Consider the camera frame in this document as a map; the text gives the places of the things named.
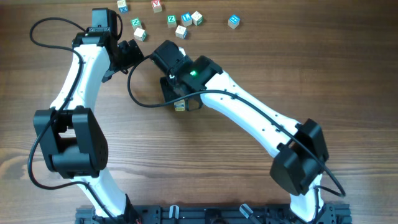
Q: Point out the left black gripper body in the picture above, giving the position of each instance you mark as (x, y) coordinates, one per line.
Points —
(130, 56)

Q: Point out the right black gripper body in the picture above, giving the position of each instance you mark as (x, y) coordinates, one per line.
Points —
(168, 88)

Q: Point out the white block blue base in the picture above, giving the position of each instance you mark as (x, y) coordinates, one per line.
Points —
(179, 104)

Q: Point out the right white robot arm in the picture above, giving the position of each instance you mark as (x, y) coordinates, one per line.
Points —
(297, 149)

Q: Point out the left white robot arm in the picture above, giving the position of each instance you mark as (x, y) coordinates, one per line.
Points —
(68, 134)

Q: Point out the plain block green side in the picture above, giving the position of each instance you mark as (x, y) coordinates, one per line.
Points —
(140, 34)

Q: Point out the green Z block left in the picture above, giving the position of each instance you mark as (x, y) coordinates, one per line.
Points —
(136, 23)

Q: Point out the green z block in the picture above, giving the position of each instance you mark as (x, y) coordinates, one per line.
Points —
(171, 21)
(136, 23)

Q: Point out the block with blue X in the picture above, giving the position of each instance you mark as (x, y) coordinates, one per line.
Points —
(122, 6)

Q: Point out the white block blue side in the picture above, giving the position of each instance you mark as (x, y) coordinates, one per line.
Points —
(181, 32)

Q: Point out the green Z block middle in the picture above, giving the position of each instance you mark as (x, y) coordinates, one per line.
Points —
(171, 21)

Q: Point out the block with red V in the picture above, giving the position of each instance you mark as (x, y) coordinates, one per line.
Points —
(156, 5)

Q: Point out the blue L block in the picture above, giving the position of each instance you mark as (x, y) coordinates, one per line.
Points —
(186, 19)

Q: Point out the white block green side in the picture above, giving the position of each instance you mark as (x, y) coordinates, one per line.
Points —
(197, 18)

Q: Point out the blue top block right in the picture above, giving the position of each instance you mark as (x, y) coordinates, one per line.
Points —
(233, 21)

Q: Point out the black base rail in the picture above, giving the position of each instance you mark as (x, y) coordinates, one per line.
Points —
(276, 213)

